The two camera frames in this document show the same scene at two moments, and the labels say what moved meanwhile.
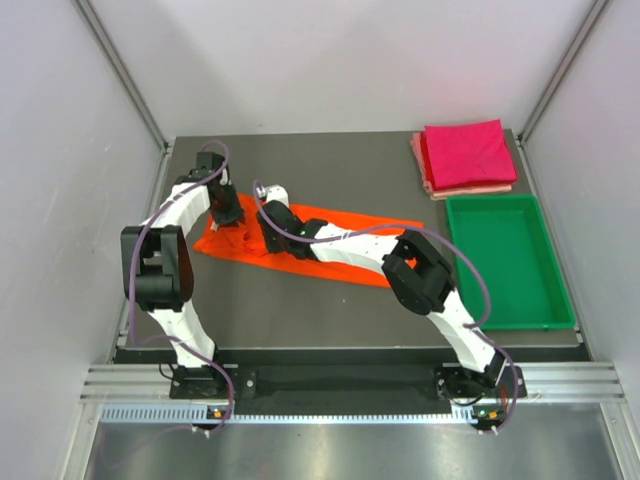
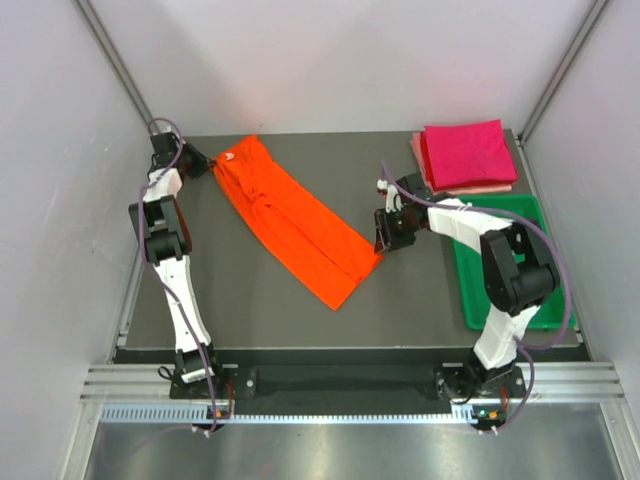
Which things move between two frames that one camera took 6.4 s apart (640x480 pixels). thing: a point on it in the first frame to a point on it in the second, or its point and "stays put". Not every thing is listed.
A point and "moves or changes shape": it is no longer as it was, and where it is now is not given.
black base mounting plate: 343,386 stays put
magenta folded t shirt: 469,153 stays put
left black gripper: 235,213 to 202,163
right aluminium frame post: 596,12 stays put
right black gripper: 270,246 to 387,239
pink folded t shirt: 431,192 stays put
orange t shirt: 246,241 moves or changes shape
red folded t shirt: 426,162 stays put
